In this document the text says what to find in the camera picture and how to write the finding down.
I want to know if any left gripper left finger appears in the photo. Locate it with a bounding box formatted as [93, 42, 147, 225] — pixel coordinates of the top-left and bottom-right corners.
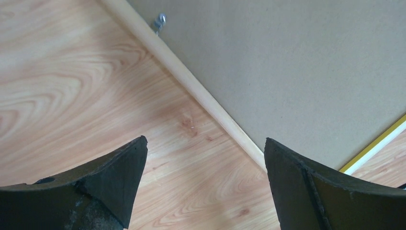
[0, 136, 148, 230]

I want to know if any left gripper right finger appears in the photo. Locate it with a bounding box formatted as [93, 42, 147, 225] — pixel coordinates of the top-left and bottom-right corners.
[264, 138, 406, 230]

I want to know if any yellow wooden picture frame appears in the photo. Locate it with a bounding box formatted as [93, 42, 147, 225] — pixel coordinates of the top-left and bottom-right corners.
[103, 0, 406, 175]

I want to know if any brown cardboard backing board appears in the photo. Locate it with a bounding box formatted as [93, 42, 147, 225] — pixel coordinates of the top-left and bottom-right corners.
[130, 0, 406, 169]

